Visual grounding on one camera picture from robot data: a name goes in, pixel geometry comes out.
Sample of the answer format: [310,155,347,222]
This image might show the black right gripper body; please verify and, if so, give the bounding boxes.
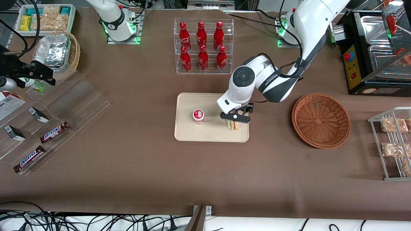
[0,45,26,89]

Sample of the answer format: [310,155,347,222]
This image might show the aluminium foil tray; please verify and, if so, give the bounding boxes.
[34,34,71,68]

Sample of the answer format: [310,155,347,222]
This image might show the light wicker basket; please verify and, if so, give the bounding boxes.
[31,30,81,82]

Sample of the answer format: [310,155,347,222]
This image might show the cream plastic tray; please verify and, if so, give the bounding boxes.
[174,93,249,142]

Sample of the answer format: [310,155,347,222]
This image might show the brown round wicker basket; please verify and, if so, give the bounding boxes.
[292,93,351,149]

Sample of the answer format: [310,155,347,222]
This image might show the green white small bottle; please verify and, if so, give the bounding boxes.
[19,77,46,93]

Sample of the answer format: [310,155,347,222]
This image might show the small black white box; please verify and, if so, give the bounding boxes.
[4,125,26,142]
[28,107,49,124]

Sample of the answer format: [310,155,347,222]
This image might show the clear acrylic bottle rack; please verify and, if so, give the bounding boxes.
[174,18,234,75]

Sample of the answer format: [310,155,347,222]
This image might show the clear acrylic stepped display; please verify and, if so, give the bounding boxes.
[0,71,111,176]

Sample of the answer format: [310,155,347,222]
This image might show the red cola bottle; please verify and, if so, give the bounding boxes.
[197,21,207,50]
[198,45,208,71]
[214,21,224,51]
[216,45,227,72]
[180,46,192,72]
[179,21,192,52]

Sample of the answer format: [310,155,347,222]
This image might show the red white printed carton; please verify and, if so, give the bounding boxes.
[0,91,27,121]

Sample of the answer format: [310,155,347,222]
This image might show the beige cracker snack pack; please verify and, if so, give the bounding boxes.
[32,6,69,31]

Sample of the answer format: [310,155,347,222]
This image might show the snickers chocolate bar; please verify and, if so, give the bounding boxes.
[13,145,46,173]
[39,121,70,144]

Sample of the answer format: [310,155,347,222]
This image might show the white plastic bin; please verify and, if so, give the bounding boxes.
[15,4,76,36]

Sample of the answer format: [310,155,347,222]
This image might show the brown table cover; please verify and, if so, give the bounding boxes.
[0,7,411,222]

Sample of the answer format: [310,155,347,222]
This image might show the black food warmer appliance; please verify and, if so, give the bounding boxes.
[328,10,411,97]

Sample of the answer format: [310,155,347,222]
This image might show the steel food pan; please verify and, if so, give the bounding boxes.
[368,45,411,79]
[360,15,393,45]

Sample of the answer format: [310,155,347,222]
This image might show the red skewered sausage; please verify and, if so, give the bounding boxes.
[386,14,398,34]

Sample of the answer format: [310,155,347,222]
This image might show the grey left wrist camera bracket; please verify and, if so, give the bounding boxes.
[220,103,254,124]

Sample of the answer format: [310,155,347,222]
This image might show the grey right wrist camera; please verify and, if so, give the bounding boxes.
[0,76,17,91]

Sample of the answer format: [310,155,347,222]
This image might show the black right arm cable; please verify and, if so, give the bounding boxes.
[0,0,41,59]

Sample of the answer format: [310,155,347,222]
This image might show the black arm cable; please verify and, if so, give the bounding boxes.
[0,0,41,59]
[249,0,305,104]

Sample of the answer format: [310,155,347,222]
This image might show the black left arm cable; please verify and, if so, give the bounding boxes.
[249,0,305,104]

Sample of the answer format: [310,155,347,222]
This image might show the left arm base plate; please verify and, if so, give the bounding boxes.
[277,14,304,48]

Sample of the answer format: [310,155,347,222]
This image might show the black base power cable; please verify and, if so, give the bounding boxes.
[229,9,287,28]

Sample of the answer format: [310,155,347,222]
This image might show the aluminium frame profile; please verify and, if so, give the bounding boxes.
[187,0,235,10]

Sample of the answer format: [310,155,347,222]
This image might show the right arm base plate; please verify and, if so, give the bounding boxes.
[107,10,145,45]

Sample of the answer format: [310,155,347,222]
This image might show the grey metal table bracket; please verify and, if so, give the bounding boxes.
[186,205,212,231]

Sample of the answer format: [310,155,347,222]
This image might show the tangled black floor cables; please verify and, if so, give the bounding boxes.
[0,201,193,231]

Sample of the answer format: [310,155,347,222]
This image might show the grey wire rack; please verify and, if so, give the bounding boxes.
[368,107,411,181]

